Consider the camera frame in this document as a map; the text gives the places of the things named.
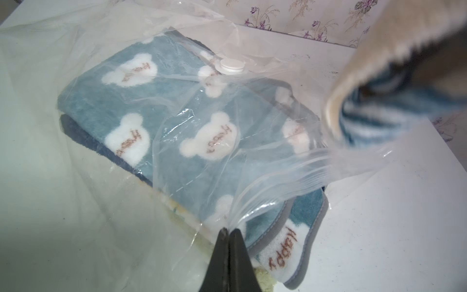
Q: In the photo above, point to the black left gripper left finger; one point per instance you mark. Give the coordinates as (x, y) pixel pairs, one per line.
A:
(217, 274)

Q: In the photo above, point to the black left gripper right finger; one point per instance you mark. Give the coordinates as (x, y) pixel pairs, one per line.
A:
(242, 277)

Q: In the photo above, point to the clear plastic vacuum bag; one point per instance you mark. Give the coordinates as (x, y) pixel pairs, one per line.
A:
(46, 210)

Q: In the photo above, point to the beige blanket with orange pattern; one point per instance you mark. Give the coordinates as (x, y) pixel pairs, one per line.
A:
(412, 65)

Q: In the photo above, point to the teal bear pattern blanket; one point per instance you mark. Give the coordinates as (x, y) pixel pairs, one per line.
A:
(173, 151)

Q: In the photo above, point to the white vacuum bag valve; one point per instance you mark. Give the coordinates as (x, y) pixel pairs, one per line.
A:
(229, 66)

